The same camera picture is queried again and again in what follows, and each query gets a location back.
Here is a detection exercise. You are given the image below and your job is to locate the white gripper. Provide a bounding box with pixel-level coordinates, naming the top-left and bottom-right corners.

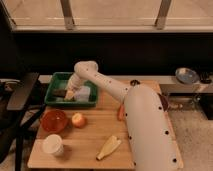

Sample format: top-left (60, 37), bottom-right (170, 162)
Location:
top-left (64, 73), bottom-right (83, 101)

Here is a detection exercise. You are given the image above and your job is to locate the black eraser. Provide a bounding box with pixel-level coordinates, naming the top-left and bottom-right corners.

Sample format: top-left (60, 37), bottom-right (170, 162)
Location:
top-left (52, 89), bottom-right (67, 98)

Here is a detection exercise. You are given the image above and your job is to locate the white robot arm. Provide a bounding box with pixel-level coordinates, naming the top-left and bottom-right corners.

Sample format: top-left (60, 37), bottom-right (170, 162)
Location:
top-left (67, 61), bottom-right (178, 171)

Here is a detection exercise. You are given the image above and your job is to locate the white cloth in tray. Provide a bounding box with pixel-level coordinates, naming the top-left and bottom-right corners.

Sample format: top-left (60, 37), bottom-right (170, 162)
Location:
top-left (74, 86), bottom-right (91, 102)

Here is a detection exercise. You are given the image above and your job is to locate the green plastic tray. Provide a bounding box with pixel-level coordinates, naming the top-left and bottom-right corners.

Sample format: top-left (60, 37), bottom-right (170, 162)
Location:
top-left (44, 71), bottom-right (100, 108)

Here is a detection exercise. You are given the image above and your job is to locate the apple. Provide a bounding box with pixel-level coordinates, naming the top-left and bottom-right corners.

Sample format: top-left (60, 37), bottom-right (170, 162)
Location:
top-left (71, 113), bottom-right (87, 128)

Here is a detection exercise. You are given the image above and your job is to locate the orange plastic bowl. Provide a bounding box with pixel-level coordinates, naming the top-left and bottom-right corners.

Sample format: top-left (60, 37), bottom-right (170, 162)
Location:
top-left (41, 109), bottom-right (68, 133)

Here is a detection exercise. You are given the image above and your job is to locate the wooden board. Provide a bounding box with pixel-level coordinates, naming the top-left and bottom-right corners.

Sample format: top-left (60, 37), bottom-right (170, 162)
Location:
top-left (27, 78), bottom-right (185, 170)

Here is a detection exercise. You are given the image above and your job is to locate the white paper cup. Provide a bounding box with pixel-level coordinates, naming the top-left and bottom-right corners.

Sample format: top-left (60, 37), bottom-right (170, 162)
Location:
top-left (42, 134), bottom-right (64, 156)

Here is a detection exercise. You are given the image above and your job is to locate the orange carrot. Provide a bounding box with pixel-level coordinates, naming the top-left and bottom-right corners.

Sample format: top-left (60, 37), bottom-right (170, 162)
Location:
top-left (117, 104), bottom-right (125, 121)

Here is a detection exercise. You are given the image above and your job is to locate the black office chair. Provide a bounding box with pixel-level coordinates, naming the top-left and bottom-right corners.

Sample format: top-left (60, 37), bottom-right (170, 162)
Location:
top-left (0, 73), bottom-right (46, 171)

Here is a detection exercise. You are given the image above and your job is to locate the yellow corn cob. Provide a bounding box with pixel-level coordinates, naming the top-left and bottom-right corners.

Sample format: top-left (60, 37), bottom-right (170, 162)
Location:
top-left (96, 135), bottom-right (121, 161)

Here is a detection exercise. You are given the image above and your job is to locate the small metal cup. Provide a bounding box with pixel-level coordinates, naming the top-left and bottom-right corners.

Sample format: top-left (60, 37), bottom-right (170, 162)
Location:
top-left (130, 79), bottom-right (140, 86)

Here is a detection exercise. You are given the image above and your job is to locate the grey metal plate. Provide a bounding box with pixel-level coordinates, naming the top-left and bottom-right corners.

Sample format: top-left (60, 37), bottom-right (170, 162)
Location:
top-left (175, 67), bottom-right (199, 84)

